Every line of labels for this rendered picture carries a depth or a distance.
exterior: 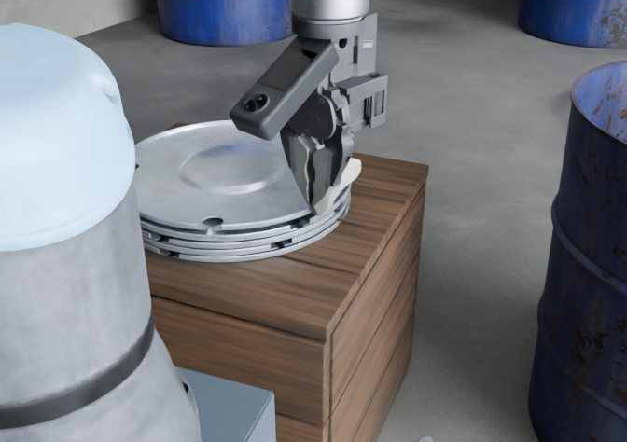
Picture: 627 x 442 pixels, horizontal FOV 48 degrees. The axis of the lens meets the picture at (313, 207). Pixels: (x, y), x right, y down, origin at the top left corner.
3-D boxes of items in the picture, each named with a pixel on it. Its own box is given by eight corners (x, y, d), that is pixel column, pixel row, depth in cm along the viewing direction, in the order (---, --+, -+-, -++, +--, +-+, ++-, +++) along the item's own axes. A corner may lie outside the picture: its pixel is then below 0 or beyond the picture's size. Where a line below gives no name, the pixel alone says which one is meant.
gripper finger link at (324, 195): (368, 209, 77) (371, 131, 73) (331, 228, 74) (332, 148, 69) (347, 200, 79) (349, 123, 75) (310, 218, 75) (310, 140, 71)
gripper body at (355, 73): (387, 130, 73) (393, 13, 68) (330, 154, 68) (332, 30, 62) (333, 110, 78) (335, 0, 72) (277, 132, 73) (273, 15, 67)
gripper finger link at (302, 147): (347, 200, 79) (349, 123, 75) (310, 218, 75) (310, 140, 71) (327, 191, 81) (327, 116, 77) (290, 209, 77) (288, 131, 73)
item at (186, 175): (146, 122, 99) (146, 117, 99) (351, 127, 98) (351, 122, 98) (75, 227, 74) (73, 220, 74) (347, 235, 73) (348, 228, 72)
